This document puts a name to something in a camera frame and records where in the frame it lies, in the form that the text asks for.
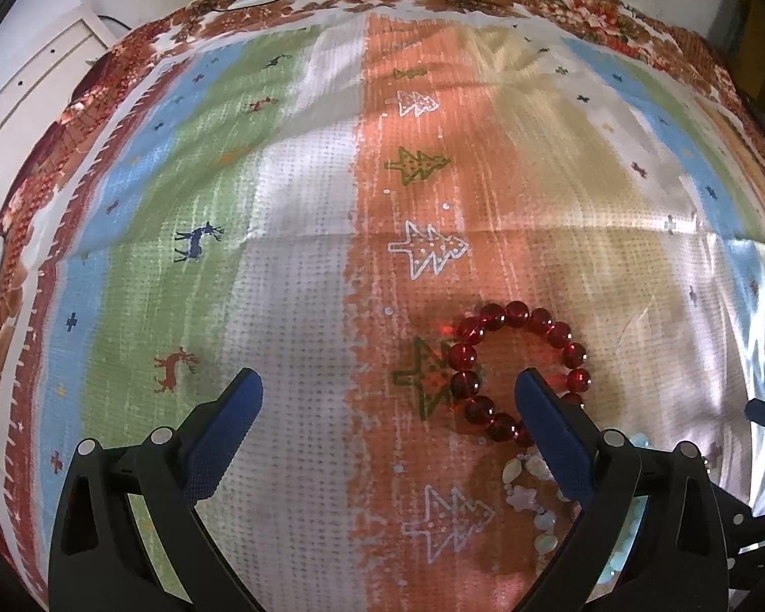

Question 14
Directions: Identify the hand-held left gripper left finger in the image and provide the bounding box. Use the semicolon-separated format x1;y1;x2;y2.
47;368;265;612

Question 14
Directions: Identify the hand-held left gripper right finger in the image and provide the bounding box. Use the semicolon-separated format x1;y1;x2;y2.
513;368;732;612

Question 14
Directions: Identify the pale shell bead bracelet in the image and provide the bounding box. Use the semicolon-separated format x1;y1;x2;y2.
502;431;652;586

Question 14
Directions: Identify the red bead bracelet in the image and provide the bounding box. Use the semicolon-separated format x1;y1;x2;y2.
448;301;594;445

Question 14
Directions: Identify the striped printed cloth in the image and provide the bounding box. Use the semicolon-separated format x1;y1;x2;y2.
0;11;765;612

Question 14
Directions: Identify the white cabinet door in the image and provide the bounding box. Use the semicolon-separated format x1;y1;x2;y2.
0;3;112;163

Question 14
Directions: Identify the black cable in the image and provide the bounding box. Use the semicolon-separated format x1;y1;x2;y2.
84;14;132;66

